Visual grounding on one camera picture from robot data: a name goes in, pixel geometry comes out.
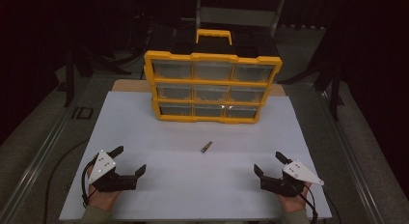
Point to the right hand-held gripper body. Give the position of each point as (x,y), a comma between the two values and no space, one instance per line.
(300,174)

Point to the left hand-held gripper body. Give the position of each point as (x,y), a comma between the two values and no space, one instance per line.
(102,166)

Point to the small bronze screw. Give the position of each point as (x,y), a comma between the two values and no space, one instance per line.
(206,147)

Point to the clear plastic drawer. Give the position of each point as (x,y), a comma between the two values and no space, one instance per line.
(212,92)

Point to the yellow black parts organizer cabinet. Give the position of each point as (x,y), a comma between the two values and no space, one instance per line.
(212,80)

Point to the person's right hand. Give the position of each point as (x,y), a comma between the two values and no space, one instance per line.
(294,204)

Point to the person's left hand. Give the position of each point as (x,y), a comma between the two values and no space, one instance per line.
(103,200)

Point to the black metal stand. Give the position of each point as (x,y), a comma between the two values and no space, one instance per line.
(334,89)
(69,76)

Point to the set of clear organizer drawers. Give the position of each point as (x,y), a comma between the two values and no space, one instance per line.
(173,69)

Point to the grey metal rail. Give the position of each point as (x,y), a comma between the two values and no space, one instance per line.
(350,159)
(35,159)

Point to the grey metal frame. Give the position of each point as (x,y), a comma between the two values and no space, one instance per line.
(236,16)

